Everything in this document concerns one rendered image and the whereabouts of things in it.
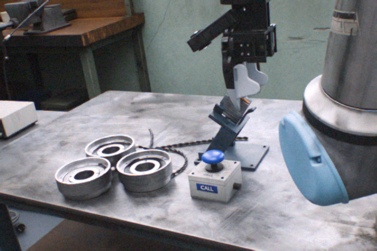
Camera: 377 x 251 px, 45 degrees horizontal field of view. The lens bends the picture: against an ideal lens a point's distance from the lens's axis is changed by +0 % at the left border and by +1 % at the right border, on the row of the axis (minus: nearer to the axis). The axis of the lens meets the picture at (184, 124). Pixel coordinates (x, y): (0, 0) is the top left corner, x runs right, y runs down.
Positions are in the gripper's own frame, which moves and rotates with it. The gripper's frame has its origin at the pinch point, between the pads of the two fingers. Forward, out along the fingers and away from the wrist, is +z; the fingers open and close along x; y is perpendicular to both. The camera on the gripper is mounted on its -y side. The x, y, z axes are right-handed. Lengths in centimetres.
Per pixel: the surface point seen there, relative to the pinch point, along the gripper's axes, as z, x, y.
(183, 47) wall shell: 27, 152, -90
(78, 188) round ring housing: 9.1, -23.4, -23.0
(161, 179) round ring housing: 9.9, -15.5, -10.2
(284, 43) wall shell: 26, 149, -30
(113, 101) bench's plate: 12, 27, -50
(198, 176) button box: 7.6, -16.8, -1.7
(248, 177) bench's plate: 12.1, -7.9, 3.8
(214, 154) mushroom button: 4.6, -14.0, 0.4
